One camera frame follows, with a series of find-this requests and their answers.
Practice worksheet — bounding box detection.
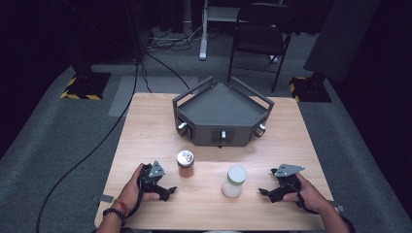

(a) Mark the long black floor cable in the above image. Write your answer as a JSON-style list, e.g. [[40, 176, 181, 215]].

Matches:
[[35, 57, 141, 233]]

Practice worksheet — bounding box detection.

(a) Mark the black bead bracelet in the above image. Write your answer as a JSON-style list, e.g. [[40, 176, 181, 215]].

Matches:
[[102, 208, 128, 227]]

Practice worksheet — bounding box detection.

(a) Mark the person's left hand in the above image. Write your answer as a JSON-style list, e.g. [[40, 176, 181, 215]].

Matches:
[[118, 162, 161, 212]]

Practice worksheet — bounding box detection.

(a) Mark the bundle of floor cables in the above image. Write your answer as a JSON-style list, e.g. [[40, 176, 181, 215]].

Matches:
[[147, 25, 204, 52]]

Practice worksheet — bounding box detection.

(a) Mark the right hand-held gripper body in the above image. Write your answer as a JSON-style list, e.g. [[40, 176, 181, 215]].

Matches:
[[270, 163, 306, 203]]

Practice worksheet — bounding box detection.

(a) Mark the red and orange bracelet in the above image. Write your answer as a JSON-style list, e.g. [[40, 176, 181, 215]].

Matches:
[[113, 197, 130, 216]]

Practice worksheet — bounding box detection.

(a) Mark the light wooden table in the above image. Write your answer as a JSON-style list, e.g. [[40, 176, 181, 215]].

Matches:
[[93, 92, 334, 231]]

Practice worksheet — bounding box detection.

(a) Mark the grey tape piece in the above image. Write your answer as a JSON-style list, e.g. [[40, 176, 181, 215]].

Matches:
[[91, 193, 115, 205], [326, 200, 345, 214]]

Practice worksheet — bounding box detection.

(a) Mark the black base with yellow stripes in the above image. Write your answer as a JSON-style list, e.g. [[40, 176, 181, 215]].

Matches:
[[289, 76, 332, 104], [59, 71, 112, 101]]

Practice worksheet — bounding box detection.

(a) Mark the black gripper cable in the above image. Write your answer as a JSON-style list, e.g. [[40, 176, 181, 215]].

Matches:
[[295, 192, 321, 216], [127, 174, 146, 217]]

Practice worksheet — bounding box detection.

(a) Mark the black folding chair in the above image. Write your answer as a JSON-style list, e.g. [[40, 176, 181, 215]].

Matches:
[[226, 2, 301, 94]]

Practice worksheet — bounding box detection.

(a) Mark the glass jar with silver lid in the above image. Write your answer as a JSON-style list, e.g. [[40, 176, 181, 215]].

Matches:
[[176, 150, 195, 179]]

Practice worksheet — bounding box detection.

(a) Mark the white desk leg stand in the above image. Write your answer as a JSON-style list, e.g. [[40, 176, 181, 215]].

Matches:
[[198, 0, 241, 62]]

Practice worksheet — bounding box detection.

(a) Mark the dark grey corner tray rack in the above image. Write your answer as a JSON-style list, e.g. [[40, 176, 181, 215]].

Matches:
[[172, 76, 275, 149]]

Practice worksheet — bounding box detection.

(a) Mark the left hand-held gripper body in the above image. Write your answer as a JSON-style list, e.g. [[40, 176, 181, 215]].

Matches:
[[138, 160, 167, 196]]

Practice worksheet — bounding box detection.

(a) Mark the white bottle with green band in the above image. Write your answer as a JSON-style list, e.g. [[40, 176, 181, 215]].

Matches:
[[221, 164, 248, 199]]

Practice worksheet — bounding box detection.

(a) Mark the black wristband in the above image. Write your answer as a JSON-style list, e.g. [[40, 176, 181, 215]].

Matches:
[[339, 215, 356, 233]]

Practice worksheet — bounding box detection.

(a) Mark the person's right hand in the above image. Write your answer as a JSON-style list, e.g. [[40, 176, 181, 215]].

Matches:
[[282, 173, 328, 214]]

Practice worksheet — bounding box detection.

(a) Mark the thin black floor cable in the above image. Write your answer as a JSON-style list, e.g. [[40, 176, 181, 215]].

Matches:
[[145, 51, 191, 90]]

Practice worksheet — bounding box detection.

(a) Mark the dark grey leaning panel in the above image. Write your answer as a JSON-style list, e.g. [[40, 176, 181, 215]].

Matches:
[[303, 0, 382, 83]]

